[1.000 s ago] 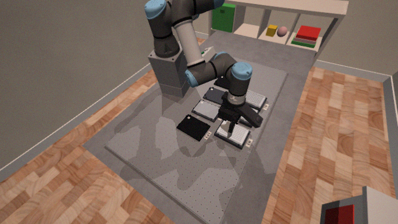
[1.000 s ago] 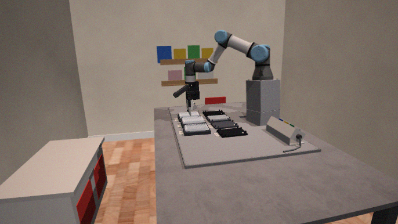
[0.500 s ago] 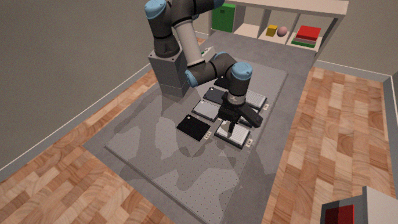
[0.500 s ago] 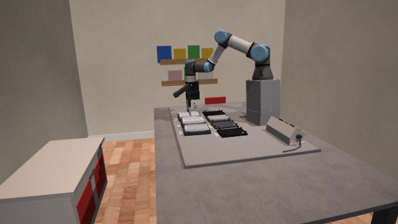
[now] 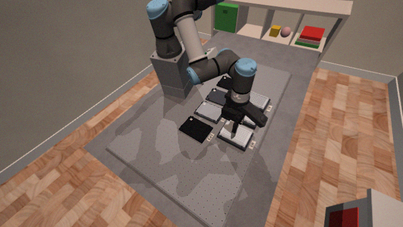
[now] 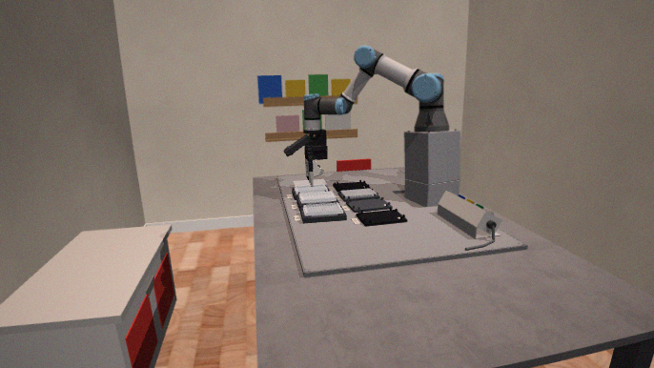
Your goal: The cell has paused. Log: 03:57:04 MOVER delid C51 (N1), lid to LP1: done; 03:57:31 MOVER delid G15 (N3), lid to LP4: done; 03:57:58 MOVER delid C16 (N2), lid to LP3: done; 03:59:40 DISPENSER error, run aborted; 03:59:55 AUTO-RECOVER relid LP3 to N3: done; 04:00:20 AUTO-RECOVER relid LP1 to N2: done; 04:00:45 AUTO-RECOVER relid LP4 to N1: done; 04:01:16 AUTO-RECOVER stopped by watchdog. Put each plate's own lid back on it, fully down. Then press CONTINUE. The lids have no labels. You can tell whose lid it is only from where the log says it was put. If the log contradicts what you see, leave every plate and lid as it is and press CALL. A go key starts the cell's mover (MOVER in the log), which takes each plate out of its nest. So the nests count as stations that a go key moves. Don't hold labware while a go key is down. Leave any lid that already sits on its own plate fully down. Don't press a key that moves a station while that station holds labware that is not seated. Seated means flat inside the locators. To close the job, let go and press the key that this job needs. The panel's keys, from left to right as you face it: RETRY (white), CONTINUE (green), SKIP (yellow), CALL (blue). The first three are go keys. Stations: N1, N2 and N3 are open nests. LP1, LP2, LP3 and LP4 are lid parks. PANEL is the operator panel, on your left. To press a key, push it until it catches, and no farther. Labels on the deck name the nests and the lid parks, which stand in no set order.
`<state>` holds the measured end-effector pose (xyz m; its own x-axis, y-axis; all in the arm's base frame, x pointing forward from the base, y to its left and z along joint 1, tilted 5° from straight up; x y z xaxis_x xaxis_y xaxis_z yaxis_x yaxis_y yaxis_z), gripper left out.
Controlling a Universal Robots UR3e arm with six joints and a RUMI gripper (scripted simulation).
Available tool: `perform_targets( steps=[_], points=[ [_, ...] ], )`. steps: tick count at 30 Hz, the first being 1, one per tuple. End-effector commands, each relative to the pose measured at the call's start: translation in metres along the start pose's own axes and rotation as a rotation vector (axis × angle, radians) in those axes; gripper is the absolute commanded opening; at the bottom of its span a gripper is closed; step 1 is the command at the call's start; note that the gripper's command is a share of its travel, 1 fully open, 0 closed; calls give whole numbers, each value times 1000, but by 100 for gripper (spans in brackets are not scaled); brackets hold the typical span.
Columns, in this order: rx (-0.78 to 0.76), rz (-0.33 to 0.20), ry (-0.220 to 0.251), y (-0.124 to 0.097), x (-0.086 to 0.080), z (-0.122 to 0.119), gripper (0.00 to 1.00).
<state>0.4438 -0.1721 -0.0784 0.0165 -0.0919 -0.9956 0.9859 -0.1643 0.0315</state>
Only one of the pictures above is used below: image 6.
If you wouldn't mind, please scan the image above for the grey operator panel with coloured keys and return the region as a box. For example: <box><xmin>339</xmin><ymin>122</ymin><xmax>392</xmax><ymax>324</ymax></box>
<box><xmin>438</xmin><ymin>191</ymin><xmax>502</xmax><ymax>251</ymax></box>

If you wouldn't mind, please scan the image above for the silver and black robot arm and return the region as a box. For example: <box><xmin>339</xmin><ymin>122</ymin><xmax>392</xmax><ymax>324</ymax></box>
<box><xmin>283</xmin><ymin>46</ymin><xmax>449</xmax><ymax>156</ymax></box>

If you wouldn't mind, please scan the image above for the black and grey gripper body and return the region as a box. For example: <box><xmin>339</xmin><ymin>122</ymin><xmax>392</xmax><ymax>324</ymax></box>
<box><xmin>303</xmin><ymin>130</ymin><xmax>328</xmax><ymax>161</ymax></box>

